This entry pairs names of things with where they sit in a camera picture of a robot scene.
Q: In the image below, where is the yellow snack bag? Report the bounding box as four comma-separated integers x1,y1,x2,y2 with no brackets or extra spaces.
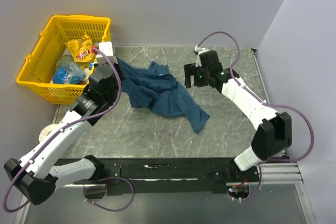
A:
65,32,96,64

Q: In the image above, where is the toilet paper roll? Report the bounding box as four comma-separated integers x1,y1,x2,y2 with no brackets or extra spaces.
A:
38,124,58,143

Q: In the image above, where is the aluminium frame rail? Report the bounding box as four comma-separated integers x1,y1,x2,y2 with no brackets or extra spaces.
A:
262,163,317,223

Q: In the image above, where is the blue t-shirt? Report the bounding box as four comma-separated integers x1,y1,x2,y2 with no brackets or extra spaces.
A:
119,60,210,134

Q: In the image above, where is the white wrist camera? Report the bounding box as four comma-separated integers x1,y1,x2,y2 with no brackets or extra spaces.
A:
93,41,118,65
194,45,209,67

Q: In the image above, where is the yellow plastic basket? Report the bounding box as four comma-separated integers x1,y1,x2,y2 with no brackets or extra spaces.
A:
16,15,111,105

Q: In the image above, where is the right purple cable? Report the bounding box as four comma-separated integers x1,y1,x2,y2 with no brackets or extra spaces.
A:
197,31,315,204

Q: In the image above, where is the small white bottle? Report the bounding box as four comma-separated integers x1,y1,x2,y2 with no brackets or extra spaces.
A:
83,62,95,79

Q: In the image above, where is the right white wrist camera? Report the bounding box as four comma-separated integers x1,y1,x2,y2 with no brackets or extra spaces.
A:
194,45,209,67

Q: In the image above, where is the blue plastic bag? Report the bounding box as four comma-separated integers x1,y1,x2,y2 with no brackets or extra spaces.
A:
52,63,84,84

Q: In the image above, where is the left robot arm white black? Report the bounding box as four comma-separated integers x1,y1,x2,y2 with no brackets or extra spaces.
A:
4,63,123,205

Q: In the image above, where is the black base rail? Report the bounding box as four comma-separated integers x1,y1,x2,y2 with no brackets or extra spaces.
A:
52,157,289,196

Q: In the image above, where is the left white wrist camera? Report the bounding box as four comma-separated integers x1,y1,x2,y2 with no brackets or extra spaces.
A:
93,41,118,65

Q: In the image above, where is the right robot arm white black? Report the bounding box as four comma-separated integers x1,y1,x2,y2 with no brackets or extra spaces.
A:
184,47,292,182

